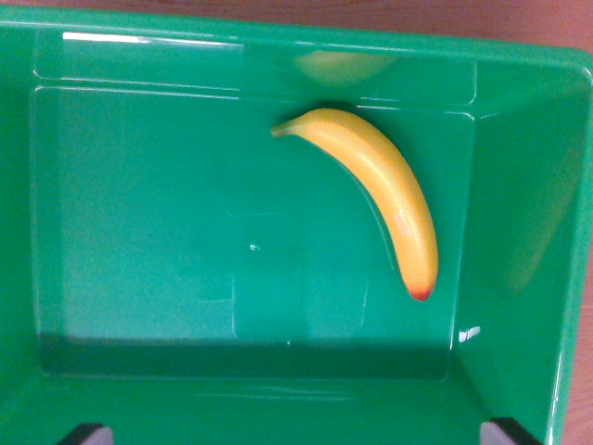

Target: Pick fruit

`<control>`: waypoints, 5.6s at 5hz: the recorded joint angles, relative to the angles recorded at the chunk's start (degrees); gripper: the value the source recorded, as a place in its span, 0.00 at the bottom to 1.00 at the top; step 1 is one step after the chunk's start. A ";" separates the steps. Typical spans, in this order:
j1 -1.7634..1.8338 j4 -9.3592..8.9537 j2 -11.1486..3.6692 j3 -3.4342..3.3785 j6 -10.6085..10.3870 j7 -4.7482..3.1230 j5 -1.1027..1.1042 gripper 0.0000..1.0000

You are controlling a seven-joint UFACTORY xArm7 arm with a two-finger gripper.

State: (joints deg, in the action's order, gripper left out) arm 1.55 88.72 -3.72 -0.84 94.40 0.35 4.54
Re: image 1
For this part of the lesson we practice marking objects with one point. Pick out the green plastic bin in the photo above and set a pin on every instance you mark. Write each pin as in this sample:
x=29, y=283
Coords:
x=185, y=232

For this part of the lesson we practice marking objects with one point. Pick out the yellow plastic banana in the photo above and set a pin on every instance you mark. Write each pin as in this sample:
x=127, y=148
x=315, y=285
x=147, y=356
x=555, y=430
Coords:
x=384, y=185

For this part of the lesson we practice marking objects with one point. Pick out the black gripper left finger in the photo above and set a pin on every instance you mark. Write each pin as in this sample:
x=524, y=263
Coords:
x=88, y=436

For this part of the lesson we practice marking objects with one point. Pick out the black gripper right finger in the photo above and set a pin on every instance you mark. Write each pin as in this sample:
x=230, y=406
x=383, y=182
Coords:
x=502, y=435

